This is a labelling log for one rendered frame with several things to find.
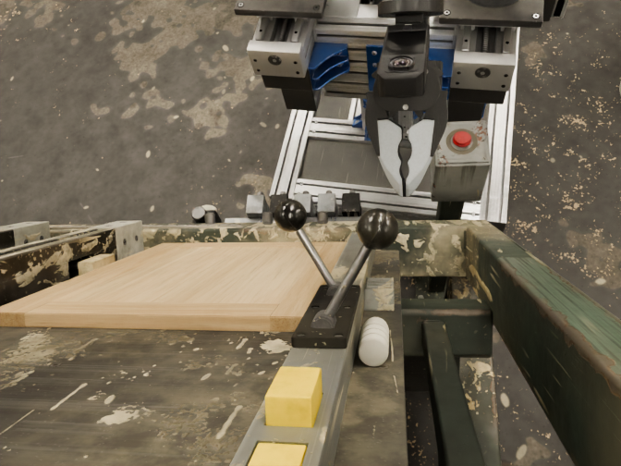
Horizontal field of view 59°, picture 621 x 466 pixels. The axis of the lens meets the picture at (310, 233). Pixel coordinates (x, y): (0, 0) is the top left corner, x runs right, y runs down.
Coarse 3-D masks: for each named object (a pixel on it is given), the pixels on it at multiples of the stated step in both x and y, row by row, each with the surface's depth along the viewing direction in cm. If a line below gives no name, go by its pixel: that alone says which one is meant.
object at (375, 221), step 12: (360, 216) 50; (372, 216) 49; (384, 216) 49; (360, 228) 49; (372, 228) 49; (384, 228) 48; (396, 228) 49; (360, 240) 50; (372, 240) 49; (384, 240) 49; (360, 252) 50; (360, 264) 51; (348, 276) 51; (348, 288) 51; (336, 300) 51; (324, 312) 52; (336, 312) 52; (312, 324) 51; (324, 324) 51
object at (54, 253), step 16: (112, 224) 121; (128, 224) 121; (48, 240) 99; (64, 240) 98; (80, 240) 102; (96, 240) 108; (112, 240) 114; (128, 240) 120; (0, 256) 83; (16, 256) 85; (32, 256) 89; (48, 256) 93; (64, 256) 97; (80, 256) 102; (0, 272) 81; (16, 272) 85; (32, 272) 89; (48, 272) 93; (64, 272) 97; (0, 288) 81; (16, 288) 85; (32, 288) 88; (0, 304) 81
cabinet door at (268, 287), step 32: (128, 256) 111; (160, 256) 111; (192, 256) 110; (224, 256) 109; (256, 256) 108; (288, 256) 107; (320, 256) 104; (64, 288) 84; (96, 288) 85; (128, 288) 84; (160, 288) 83; (192, 288) 83; (224, 288) 82; (256, 288) 81; (288, 288) 81; (0, 320) 72; (32, 320) 71; (64, 320) 70; (96, 320) 70; (128, 320) 69; (160, 320) 68; (192, 320) 68; (224, 320) 67; (256, 320) 66; (288, 320) 66
